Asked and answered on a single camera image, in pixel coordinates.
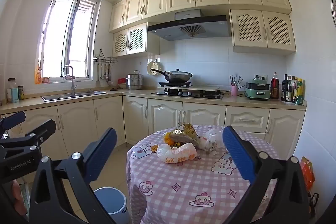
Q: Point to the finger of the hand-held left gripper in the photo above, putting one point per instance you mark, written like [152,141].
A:
[39,130]
[13,119]

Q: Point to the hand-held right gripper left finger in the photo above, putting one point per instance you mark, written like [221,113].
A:
[102,150]

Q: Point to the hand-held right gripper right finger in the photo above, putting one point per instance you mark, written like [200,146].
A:
[239,155]

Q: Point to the clear plastic bag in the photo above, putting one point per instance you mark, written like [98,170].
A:
[211,138]

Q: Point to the orange peel piece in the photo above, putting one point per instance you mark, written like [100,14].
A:
[167,138]
[155,148]

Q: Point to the blue plastic bin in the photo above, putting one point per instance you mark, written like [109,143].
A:
[113,203]

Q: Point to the gold snack wrapper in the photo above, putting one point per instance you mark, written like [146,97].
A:
[183,134]

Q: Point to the white orange-print plastic bag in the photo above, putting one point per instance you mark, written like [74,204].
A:
[176,154]

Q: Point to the person's left hand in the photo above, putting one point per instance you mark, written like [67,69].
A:
[18,192]

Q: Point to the teal box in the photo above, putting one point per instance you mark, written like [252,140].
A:
[15,95]

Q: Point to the clear plastic jar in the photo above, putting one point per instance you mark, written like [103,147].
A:
[11,85]

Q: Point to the orange detergent bottle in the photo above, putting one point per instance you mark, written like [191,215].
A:
[38,77]

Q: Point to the small red jar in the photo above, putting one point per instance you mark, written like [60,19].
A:
[45,80]

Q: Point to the stainless steel sink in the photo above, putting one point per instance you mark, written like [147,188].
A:
[78,95]

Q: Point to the steel kitchen faucet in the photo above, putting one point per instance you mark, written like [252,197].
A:
[72,82]

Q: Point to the pink cloth on faucet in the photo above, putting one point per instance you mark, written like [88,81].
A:
[69,77]

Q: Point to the pink checked tablecloth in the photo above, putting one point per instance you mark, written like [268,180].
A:
[183,187]

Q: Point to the green electric cooker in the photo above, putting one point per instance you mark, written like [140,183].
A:
[257,94]

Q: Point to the pink utensil cup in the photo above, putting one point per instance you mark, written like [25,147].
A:
[234,90]

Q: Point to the cream lower kitchen cabinets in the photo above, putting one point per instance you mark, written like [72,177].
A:
[162,116]

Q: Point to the hanging metal spatula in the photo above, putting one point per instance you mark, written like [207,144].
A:
[98,81]

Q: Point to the hanging metal spoon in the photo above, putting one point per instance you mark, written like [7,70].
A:
[109,81]

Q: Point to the orange plastic bag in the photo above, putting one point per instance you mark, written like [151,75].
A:
[307,171]

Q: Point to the red bowl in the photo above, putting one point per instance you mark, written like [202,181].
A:
[121,81]

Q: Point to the bundle of chopsticks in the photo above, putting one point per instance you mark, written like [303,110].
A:
[233,81]

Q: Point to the stainless steamer pot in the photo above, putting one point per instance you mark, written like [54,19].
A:
[135,82]

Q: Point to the hanging metal ladle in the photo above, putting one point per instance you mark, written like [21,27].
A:
[105,74]

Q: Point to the black glass gas hob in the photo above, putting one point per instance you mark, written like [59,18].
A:
[189,95]

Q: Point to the dark glass bottle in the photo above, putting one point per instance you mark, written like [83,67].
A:
[284,90]

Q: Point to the dark sauce bottle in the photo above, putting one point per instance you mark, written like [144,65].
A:
[289,92]

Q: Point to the small pale sauce bottle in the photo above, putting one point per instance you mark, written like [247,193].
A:
[294,92]

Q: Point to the green plastic bottle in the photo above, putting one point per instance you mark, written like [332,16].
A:
[299,95]

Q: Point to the black burner trivet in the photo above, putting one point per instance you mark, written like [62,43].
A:
[176,84]

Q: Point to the white framed window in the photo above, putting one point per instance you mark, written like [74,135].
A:
[65,37]

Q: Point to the cream round strainer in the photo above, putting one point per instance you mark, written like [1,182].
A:
[152,66]

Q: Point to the black wok with lid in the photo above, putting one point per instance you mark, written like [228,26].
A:
[178,77]

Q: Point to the small cream lattice cabinet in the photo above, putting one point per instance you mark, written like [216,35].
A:
[136,39]

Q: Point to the wide cream lattice cabinet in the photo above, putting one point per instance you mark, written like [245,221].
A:
[252,29]

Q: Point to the grey range hood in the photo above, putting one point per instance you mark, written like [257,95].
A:
[204,29]

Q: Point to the white wall socket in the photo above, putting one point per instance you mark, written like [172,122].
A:
[262,77]

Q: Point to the metal utensil rail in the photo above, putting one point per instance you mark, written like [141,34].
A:
[105,58]

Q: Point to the wall clock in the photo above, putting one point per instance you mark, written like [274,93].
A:
[334,8]

